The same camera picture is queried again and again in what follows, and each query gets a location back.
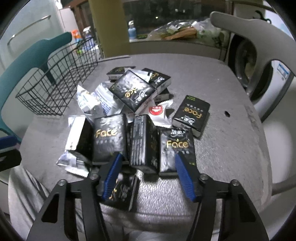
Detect blue bottle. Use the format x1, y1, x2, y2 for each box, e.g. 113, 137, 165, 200
128, 20, 137, 40

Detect teal chair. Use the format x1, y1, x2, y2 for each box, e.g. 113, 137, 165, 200
0, 32, 73, 144

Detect grey chair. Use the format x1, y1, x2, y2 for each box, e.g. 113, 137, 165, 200
210, 11, 296, 195

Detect white sachet red logo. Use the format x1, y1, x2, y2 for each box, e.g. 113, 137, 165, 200
147, 99, 173, 128

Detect washing machine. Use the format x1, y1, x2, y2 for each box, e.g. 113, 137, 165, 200
227, 4, 296, 121

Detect black tissue pack side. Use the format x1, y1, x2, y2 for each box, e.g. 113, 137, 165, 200
129, 114, 159, 174

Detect plastic bags on counter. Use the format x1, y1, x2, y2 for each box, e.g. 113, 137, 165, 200
147, 18, 230, 48

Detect black Face tissue pack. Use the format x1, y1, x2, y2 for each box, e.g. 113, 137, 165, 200
92, 114, 128, 166
107, 66, 135, 81
171, 95, 210, 138
65, 116, 94, 164
100, 173, 139, 211
109, 70, 157, 114
159, 128, 196, 177
142, 68, 171, 94

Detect white refrigerator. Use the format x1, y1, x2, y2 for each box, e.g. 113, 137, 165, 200
1, 0, 78, 73

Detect white blue text packet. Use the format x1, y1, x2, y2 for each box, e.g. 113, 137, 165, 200
76, 82, 124, 119

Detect black wire basket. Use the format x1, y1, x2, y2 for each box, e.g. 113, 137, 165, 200
16, 37, 98, 115

